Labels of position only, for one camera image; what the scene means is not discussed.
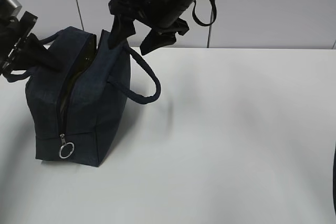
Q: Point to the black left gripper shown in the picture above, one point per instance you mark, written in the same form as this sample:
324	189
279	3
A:
14	33

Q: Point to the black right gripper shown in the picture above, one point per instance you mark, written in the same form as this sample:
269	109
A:
126	12

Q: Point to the dark blue lunch bag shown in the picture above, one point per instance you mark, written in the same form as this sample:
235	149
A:
77	111

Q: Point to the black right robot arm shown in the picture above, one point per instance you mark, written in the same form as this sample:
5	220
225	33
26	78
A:
162	16

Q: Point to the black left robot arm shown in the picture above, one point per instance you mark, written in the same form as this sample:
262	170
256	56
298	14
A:
21	49

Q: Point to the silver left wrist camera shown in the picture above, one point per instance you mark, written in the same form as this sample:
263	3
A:
10	8

